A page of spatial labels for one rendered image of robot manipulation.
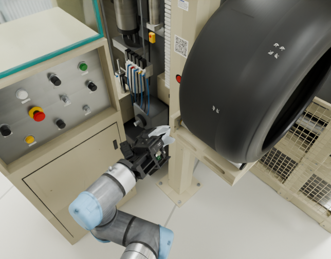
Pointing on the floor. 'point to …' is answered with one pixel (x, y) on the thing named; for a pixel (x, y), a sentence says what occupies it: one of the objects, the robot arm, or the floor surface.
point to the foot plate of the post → (178, 199)
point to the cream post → (195, 22)
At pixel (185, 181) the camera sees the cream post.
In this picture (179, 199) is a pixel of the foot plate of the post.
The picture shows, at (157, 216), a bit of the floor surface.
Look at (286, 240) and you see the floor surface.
